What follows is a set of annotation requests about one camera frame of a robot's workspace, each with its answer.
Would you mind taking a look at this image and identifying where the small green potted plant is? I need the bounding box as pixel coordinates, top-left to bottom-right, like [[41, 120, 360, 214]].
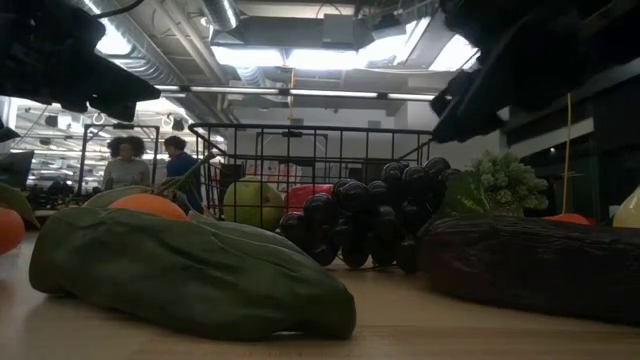
[[468, 150, 550, 218]]

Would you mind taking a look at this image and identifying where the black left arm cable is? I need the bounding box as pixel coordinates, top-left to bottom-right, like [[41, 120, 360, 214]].
[[93, 0, 147, 19]]

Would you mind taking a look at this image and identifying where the large silver spiral air duct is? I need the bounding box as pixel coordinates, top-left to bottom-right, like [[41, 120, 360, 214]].
[[82, 0, 201, 87]]

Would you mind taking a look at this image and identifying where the dark computer monitor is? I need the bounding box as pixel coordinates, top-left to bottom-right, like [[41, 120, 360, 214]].
[[0, 149, 36, 190]]

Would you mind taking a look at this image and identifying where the person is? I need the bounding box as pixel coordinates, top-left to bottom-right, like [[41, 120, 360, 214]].
[[163, 134, 205, 215], [101, 135, 152, 192]]

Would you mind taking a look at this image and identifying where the purple eggplant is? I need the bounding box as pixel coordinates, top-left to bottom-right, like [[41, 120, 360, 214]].
[[418, 214, 640, 327]]

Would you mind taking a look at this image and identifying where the black metal rack frame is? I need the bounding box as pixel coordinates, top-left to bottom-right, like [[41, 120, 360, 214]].
[[77, 123, 162, 196]]

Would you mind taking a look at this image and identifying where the long linear ceiling light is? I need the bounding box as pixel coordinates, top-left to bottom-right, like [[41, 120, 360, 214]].
[[153, 84, 438, 104]]

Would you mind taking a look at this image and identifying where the red bell pepper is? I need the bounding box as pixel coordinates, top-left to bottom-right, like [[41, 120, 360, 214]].
[[284, 183, 336, 216]]

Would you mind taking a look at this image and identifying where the green cucumber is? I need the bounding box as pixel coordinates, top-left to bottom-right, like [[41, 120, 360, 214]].
[[28, 205, 358, 343]]

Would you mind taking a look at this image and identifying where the orange carrot with greens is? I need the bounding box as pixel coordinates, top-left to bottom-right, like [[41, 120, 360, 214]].
[[543, 213, 597, 227]]

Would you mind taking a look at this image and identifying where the small silver spiral air duct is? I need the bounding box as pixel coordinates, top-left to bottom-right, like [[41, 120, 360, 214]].
[[199, 0, 242, 32]]

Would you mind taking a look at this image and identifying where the black wire basket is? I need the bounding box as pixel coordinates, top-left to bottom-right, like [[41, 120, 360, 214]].
[[186, 122, 437, 227]]

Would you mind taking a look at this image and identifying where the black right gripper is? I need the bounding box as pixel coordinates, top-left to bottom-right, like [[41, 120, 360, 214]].
[[430, 0, 616, 144]]

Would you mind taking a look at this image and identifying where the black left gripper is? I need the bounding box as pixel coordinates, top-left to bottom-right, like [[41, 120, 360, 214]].
[[0, 0, 162, 123]]

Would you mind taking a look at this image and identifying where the dark grape bunch with leaf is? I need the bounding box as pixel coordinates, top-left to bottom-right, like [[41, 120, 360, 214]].
[[278, 156, 492, 276]]

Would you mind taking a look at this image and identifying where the green pear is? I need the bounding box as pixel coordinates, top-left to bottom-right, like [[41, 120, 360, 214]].
[[222, 175, 286, 233]]

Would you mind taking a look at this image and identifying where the yellow power cable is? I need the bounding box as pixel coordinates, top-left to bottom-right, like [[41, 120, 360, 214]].
[[562, 92, 573, 216]]

